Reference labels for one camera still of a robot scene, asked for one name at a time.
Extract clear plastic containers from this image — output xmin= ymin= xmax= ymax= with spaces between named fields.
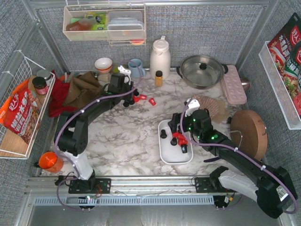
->
xmin=106 ymin=10 xmax=144 ymax=40

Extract small glass cup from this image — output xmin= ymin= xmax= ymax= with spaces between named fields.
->
xmin=97 ymin=73 xmax=111 ymax=82

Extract white storage tray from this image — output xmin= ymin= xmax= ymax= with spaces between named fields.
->
xmin=158 ymin=120 xmax=194 ymax=165

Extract red snack bag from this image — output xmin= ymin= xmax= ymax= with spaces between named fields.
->
xmin=0 ymin=79 xmax=39 ymax=144

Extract striped pink cloth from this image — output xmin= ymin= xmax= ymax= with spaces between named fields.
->
xmin=192 ymin=95 xmax=229 ymax=124

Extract blue mug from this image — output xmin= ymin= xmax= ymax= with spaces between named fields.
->
xmin=128 ymin=59 xmax=146 ymax=78

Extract white thermos jug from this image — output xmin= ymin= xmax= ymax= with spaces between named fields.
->
xmin=150 ymin=35 xmax=171 ymax=80

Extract metal base rail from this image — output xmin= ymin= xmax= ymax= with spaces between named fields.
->
xmin=23 ymin=175 xmax=283 ymax=208

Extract round wooden board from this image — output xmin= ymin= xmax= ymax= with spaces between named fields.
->
xmin=230 ymin=110 xmax=268 ymax=160

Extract white wire basket right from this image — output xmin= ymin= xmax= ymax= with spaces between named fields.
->
xmin=258 ymin=41 xmax=301 ymax=130

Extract orange spice bottle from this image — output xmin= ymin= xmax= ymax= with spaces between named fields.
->
xmin=155 ymin=71 xmax=163 ymax=87

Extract red seasoning packets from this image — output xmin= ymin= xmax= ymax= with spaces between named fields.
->
xmin=268 ymin=13 xmax=301 ymax=115

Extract green label bottle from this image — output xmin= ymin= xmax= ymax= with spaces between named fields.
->
xmin=85 ymin=12 xmax=108 ymax=31

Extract steel pot with lid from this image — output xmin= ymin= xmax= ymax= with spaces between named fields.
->
xmin=176 ymin=55 xmax=229 ymax=89

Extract brown cloth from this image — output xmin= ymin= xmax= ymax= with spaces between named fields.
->
xmin=63 ymin=72 xmax=103 ymax=109

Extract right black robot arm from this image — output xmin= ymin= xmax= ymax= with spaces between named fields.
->
xmin=167 ymin=109 xmax=298 ymax=218

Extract white orange bowl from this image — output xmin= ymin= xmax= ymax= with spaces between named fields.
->
xmin=95 ymin=57 xmax=112 ymax=73

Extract pile of capsules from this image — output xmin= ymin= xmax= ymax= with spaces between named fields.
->
xmin=123 ymin=89 xmax=147 ymax=107

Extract white wire basket left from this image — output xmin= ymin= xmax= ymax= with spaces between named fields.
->
xmin=0 ymin=50 xmax=55 ymax=159

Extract white wire basket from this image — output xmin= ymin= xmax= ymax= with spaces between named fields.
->
xmin=0 ymin=50 xmax=55 ymax=159
xmin=258 ymin=41 xmax=301 ymax=130

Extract orange ball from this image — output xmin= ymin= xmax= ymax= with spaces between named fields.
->
xmin=38 ymin=152 xmax=63 ymax=173

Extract red jar black lid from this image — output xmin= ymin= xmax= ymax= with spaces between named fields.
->
xmin=32 ymin=77 xmax=48 ymax=95

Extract red cloth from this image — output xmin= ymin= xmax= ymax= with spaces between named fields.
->
xmin=48 ymin=76 xmax=77 ymax=118

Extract lone red capsule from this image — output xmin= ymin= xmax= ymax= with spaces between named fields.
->
xmin=149 ymin=98 xmax=156 ymax=106

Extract pink egg tray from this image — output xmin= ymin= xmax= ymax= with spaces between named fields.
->
xmin=221 ymin=65 xmax=247 ymax=105

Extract cream wall shelf basket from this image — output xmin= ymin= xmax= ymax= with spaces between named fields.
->
xmin=63 ymin=3 xmax=146 ymax=46

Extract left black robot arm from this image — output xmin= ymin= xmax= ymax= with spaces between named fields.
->
xmin=54 ymin=73 xmax=136 ymax=183

